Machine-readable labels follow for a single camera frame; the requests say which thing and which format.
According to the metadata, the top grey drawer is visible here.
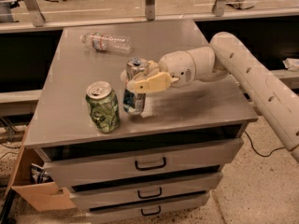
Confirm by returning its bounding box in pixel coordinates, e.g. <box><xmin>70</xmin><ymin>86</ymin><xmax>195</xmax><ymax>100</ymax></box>
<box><xmin>44</xmin><ymin>138</ymin><xmax>243</xmax><ymax>187</ymax></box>

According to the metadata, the grey drawer cabinet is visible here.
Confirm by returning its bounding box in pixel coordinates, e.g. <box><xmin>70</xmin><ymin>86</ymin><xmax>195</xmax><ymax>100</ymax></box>
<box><xmin>23</xmin><ymin>19</ymin><xmax>259</xmax><ymax>224</ymax></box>

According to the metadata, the slim Red Bull can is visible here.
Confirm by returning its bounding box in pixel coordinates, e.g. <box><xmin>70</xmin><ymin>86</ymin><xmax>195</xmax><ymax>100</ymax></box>
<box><xmin>123</xmin><ymin>58</ymin><xmax>149</xmax><ymax>115</ymax></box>

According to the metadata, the black floor cable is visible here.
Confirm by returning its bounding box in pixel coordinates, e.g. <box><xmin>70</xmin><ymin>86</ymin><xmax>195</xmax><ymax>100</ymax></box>
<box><xmin>243</xmin><ymin>130</ymin><xmax>286</xmax><ymax>158</ymax></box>

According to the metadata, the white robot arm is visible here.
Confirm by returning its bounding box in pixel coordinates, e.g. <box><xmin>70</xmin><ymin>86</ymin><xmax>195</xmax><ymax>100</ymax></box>
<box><xmin>121</xmin><ymin>32</ymin><xmax>299</xmax><ymax>161</ymax></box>

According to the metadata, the clear plastic water bottle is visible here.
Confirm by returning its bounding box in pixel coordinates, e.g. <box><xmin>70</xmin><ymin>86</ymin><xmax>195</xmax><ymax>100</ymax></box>
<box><xmin>80</xmin><ymin>32</ymin><xmax>133</xmax><ymax>54</ymax></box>

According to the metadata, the right metal railing post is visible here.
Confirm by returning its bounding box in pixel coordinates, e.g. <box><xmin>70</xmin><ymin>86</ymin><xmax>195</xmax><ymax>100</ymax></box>
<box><xmin>212</xmin><ymin>0</ymin><xmax>226</xmax><ymax>17</ymax></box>

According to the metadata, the brown cardboard box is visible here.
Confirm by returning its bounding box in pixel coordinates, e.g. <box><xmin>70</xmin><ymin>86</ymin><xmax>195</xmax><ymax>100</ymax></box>
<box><xmin>6</xmin><ymin>133</ymin><xmax>75</xmax><ymax>211</ymax></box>

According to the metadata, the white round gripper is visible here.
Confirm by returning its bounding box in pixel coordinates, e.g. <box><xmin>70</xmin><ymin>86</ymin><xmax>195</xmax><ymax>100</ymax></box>
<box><xmin>121</xmin><ymin>51</ymin><xmax>195</xmax><ymax>93</ymax></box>

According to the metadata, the middle metal railing post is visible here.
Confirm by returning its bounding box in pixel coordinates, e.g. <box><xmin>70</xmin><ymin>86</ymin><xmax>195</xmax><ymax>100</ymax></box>
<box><xmin>145</xmin><ymin>0</ymin><xmax>155</xmax><ymax>21</ymax></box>

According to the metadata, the metal railing post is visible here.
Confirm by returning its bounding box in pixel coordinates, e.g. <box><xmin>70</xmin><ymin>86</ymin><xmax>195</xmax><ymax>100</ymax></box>
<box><xmin>212</xmin><ymin>0</ymin><xmax>226</xmax><ymax>17</ymax></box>
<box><xmin>145</xmin><ymin>0</ymin><xmax>155</xmax><ymax>21</ymax></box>
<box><xmin>23</xmin><ymin>0</ymin><xmax>45</xmax><ymax>27</ymax></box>

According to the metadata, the middle grey drawer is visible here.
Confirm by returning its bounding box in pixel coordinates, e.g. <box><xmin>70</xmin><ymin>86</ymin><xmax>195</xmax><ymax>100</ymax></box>
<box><xmin>70</xmin><ymin>172</ymin><xmax>223</xmax><ymax>209</ymax></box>

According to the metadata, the left metal railing post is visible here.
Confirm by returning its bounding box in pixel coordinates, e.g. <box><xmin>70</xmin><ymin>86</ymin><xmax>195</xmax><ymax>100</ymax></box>
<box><xmin>23</xmin><ymin>0</ymin><xmax>45</xmax><ymax>27</ymax></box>

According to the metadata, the green soda can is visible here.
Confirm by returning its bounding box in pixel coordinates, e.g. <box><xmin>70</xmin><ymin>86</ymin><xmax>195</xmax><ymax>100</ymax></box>
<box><xmin>85</xmin><ymin>81</ymin><xmax>120</xmax><ymax>133</ymax></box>

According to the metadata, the bottom grey drawer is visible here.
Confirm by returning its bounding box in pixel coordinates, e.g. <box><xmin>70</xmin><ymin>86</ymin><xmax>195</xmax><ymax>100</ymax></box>
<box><xmin>86</xmin><ymin>192</ymin><xmax>209</xmax><ymax>224</ymax></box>

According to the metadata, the grey drawer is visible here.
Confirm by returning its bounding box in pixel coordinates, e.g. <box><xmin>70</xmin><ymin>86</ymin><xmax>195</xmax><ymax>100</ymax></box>
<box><xmin>70</xmin><ymin>172</ymin><xmax>223</xmax><ymax>209</ymax></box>
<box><xmin>44</xmin><ymin>138</ymin><xmax>243</xmax><ymax>187</ymax></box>
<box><xmin>86</xmin><ymin>192</ymin><xmax>209</xmax><ymax>224</ymax></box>

